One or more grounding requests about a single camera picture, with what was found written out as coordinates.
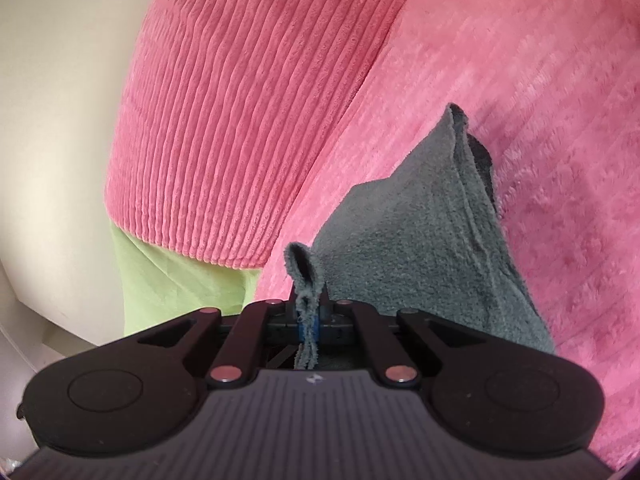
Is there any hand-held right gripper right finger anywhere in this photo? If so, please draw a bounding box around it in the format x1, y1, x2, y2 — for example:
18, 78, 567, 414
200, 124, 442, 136
314, 299, 493, 389

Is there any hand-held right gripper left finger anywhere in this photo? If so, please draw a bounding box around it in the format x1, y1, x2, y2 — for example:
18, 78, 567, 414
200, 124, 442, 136
100, 299, 307, 389

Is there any grey cleaning cloth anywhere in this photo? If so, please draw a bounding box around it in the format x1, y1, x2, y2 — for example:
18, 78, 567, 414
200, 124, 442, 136
283, 102, 557, 370

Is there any yellow-green armchair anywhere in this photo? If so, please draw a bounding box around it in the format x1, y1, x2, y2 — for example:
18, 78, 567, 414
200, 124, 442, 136
108, 224, 262, 337

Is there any pink ribbed blanket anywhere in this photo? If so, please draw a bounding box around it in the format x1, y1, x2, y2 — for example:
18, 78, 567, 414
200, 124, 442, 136
105, 0, 640, 473

